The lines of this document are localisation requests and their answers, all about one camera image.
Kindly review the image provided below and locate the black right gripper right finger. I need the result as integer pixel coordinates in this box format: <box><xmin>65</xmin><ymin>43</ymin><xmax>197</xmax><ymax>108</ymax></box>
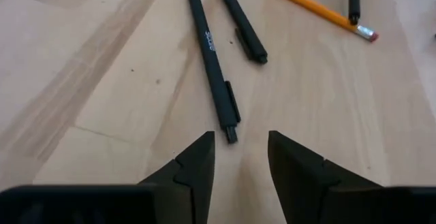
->
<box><xmin>267</xmin><ymin>130</ymin><xmax>383</xmax><ymax>224</ymax></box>

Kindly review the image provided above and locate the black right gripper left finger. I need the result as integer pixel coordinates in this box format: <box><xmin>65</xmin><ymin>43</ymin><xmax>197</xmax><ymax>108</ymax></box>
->
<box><xmin>137</xmin><ymin>130</ymin><xmax>217</xmax><ymax>224</ymax></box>

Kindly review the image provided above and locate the yellow pencil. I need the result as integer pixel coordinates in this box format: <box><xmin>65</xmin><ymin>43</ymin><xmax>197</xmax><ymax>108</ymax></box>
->
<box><xmin>247</xmin><ymin>0</ymin><xmax>379</xmax><ymax>43</ymax></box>

